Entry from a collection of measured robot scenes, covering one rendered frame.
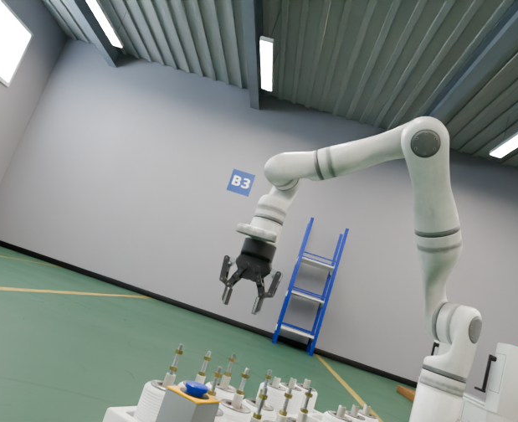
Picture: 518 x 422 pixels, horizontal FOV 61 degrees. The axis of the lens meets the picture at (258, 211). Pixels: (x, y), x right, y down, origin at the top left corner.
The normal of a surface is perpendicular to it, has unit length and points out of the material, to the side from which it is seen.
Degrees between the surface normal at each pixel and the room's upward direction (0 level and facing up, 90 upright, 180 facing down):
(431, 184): 124
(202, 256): 90
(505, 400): 90
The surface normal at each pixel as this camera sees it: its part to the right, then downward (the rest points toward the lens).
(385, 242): -0.02, -0.21
